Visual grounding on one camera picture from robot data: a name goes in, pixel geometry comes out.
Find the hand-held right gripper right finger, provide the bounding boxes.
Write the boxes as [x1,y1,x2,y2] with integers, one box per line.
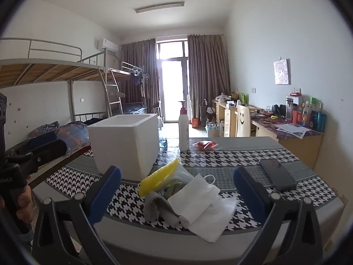
[233,166,323,265]

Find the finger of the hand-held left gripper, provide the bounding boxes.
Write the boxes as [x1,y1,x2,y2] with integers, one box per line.
[34,140,68,168]
[29,132,58,150]

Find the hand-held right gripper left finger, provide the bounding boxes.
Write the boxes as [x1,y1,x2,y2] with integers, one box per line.
[32,166,122,265]

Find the white tissue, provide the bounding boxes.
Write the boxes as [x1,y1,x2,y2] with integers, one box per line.
[179,195,238,242]

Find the white foam box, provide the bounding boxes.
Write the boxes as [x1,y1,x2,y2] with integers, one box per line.
[87,113,160,181]

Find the grey cloth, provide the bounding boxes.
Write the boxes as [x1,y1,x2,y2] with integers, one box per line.
[143,190,180,227]

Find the blue face mask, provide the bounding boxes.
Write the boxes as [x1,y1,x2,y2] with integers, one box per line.
[168,173,221,216]

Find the yellow plastic bag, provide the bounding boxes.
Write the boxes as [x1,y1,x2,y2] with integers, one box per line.
[138,158,181,196]

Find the green printed plastic bag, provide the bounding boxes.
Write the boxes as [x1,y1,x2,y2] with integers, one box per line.
[164,179,184,199]

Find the person's left forearm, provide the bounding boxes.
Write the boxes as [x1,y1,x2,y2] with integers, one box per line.
[18,225,34,254]

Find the person's left hand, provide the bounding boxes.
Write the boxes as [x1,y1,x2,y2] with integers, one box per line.
[15,185,34,225]

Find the blue patterned quilt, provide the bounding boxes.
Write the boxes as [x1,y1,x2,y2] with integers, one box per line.
[29,121,91,155]

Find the black smartphone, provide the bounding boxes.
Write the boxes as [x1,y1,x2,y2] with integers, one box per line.
[259,159,298,192]

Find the red snack packet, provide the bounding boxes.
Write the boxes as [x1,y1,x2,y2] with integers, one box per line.
[192,141,218,151]

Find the large metal bunk bed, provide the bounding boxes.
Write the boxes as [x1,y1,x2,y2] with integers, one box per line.
[0,38,124,150]

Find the bucket of bottles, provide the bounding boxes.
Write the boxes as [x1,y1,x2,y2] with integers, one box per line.
[205,123,219,138]

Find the wooden smiley face chair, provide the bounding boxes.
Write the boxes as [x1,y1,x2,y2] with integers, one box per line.
[236,104,252,138]

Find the wooden desk with patterned top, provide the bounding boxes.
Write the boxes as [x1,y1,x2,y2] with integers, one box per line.
[250,113,324,169]

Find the wooden desk with drawers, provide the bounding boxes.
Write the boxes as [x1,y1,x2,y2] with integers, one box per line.
[212,99,264,138]

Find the printed paper sheets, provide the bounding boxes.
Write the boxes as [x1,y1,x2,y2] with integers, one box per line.
[275,123,312,138]

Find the white pump lotion bottle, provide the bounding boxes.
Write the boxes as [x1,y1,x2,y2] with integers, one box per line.
[178,100,190,152]

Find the blue plaid mattress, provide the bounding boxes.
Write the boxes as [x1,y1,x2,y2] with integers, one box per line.
[121,102,146,115]

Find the black speakers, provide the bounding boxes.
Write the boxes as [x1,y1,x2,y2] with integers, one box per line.
[272,104,289,116]

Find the black folding chair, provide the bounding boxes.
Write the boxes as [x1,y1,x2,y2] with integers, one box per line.
[151,101,163,122]

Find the row of toiletry bottles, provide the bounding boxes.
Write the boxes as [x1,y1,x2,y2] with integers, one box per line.
[285,87,327,132]

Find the small metal bunk bed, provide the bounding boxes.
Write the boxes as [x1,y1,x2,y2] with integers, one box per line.
[107,61,149,115]

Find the hanging dark clothes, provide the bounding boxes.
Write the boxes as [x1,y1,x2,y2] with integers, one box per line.
[130,72,151,98]

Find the white air conditioner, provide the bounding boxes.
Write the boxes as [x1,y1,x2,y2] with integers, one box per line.
[97,38,119,53]

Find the glass balcony door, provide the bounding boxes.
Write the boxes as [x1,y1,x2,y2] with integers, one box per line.
[156,40,191,122]

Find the narrow brown curtain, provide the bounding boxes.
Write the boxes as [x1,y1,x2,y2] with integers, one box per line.
[120,39,160,114]

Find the wide brown curtain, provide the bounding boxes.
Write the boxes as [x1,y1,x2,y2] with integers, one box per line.
[188,34,231,119]

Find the ceiling tube light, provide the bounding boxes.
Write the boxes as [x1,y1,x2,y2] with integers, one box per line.
[134,1,185,13]

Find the wall poster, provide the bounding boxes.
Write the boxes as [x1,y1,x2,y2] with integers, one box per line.
[274,59,291,85]

